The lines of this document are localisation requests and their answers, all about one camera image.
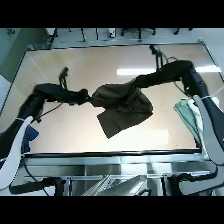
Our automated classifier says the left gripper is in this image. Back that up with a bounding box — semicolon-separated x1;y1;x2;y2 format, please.
68;88;91;106

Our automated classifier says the dark brown shirt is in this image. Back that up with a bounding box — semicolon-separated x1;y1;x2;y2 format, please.
89;83;154;140

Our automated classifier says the blue garment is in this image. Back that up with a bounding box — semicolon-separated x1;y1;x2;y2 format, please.
20;124;40;155

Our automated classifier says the pale green garment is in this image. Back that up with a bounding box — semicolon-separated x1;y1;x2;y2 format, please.
173;98;202;148

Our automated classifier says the white garment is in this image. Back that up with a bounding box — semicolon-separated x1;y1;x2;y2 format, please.
186;96;205;143

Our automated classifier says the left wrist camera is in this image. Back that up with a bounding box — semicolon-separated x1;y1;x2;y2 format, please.
58;66;70;90

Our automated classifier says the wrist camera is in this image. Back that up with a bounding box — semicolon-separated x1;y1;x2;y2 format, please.
58;66;70;90
148;44;165;70

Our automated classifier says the black cable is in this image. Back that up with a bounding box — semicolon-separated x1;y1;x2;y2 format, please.
34;102;64;124
164;55;192;98

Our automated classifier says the silver frame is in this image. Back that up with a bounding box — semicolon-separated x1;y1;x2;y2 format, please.
0;39;224;197

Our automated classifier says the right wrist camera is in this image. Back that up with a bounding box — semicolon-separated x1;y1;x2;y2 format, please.
148;44;165;70

